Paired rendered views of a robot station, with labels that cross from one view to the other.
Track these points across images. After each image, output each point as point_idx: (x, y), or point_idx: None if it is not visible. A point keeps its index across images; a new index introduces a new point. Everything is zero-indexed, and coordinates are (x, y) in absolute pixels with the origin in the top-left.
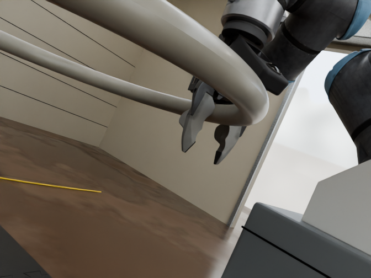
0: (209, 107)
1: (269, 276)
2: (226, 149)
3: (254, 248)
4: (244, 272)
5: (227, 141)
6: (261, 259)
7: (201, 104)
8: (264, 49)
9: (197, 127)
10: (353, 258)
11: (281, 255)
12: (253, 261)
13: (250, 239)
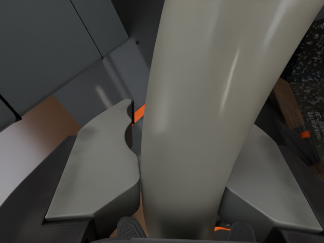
0: (247, 177)
1: (0, 48)
2: (121, 106)
3: (11, 86)
4: (33, 74)
5: (123, 118)
6: (4, 69)
7: (284, 177)
8: None
9: None
10: None
11: None
12: (17, 74)
13: (13, 98)
